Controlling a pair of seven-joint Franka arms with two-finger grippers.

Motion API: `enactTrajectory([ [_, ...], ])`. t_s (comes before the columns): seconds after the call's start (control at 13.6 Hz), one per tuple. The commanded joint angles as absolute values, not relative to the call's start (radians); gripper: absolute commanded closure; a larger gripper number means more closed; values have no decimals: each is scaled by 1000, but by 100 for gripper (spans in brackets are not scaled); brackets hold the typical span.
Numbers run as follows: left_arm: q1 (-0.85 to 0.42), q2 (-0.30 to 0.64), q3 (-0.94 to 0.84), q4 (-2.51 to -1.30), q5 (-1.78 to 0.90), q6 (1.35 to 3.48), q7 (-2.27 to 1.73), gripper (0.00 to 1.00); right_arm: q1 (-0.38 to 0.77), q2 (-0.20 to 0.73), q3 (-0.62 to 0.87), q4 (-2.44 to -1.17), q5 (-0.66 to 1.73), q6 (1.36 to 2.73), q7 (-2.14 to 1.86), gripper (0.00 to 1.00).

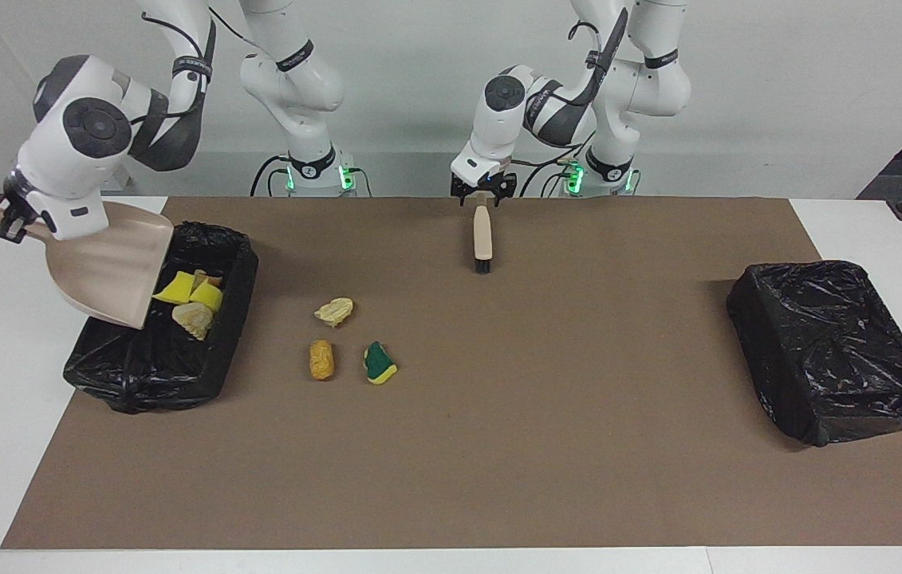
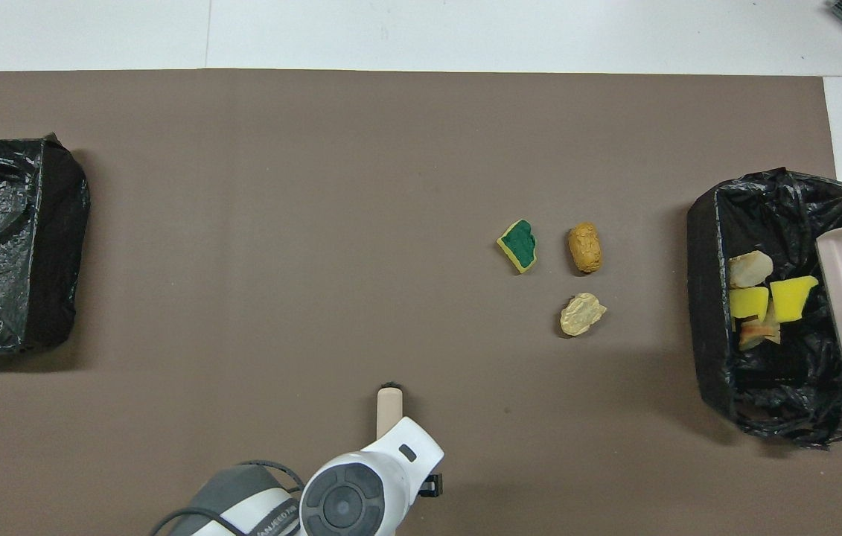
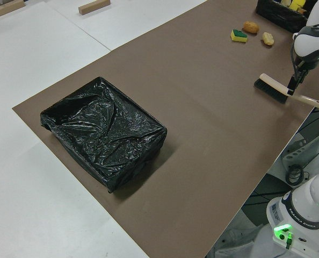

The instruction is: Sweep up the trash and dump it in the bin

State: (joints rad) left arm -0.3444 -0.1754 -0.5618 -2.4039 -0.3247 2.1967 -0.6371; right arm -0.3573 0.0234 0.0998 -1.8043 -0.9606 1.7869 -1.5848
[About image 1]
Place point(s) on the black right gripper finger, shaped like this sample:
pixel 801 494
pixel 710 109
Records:
pixel 3 227
pixel 21 227

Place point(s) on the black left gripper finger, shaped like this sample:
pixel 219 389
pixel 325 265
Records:
pixel 502 198
pixel 462 200

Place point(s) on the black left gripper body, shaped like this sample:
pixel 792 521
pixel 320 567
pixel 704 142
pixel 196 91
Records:
pixel 482 190

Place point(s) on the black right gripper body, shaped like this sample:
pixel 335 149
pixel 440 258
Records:
pixel 21 201

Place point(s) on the beige hand brush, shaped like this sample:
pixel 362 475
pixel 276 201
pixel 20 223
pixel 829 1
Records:
pixel 483 235

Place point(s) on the beige plastic dustpan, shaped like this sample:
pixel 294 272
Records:
pixel 108 271

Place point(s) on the pale yellow sponge piece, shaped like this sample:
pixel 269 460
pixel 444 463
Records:
pixel 194 320
pixel 208 277
pixel 334 311

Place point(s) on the bright yellow notched sponge piece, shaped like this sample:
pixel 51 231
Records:
pixel 208 298

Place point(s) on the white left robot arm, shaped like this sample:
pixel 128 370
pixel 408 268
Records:
pixel 498 135

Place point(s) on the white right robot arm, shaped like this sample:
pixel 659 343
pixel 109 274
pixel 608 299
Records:
pixel 291 88

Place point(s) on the black bag lined bin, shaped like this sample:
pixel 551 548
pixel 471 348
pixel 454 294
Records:
pixel 155 367
pixel 825 343

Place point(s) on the green and yellow sponge piece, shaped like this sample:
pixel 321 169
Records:
pixel 379 363

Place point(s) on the orange brown sponge piece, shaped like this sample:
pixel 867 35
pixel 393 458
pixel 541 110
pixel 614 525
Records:
pixel 321 360

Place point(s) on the brown paper table mat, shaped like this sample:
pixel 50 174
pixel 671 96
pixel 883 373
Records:
pixel 498 478

